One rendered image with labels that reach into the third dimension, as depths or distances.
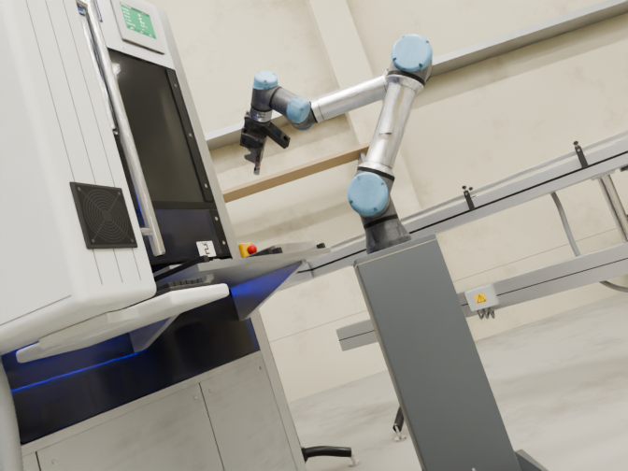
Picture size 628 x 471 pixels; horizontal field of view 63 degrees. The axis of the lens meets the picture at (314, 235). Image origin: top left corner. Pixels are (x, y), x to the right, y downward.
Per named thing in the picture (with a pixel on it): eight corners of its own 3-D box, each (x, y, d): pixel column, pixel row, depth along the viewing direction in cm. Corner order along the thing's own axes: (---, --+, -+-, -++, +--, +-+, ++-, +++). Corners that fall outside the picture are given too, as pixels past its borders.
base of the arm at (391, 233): (409, 244, 171) (399, 217, 173) (416, 239, 156) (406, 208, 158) (366, 259, 171) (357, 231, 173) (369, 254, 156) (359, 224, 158)
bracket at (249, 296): (239, 321, 193) (229, 288, 195) (244, 320, 196) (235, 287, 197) (313, 295, 177) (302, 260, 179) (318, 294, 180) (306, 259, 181)
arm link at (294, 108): (316, 109, 166) (288, 94, 169) (308, 98, 155) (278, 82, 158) (304, 130, 167) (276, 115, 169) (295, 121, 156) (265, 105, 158)
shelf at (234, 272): (80, 321, 147) (78, 315, 148) (233, 290, 209) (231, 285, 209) (199, 271, 125) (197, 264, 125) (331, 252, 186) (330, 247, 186)
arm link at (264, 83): (271, 87, 155) (248, 74, 157) (266, 117, 163) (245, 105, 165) (285, 77, 160) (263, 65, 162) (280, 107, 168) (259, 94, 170)
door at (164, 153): (125, 201, 168) (80, 41, 176) (212, 203, 206) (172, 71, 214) (126, 200, 168) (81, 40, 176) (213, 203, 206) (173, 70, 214)
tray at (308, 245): (200, 286, 177) (197, 277, 177) (246, 278, 199) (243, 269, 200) (277, 255, 160) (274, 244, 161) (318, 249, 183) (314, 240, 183)
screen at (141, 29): (121, 39, 192) (107, -10, 195) (164, 54, 211) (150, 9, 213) (123, 37, 191) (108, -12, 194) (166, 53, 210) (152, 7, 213)
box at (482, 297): (471, 312, 230) (463, 292, 231) (473, 310, 234) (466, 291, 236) (497, 305, 224) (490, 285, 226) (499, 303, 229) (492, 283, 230)
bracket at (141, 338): (134, 352, 149) (122, 309, 151) (142, 349, 152) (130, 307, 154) (220, 322, 133) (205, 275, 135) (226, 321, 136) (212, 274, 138)
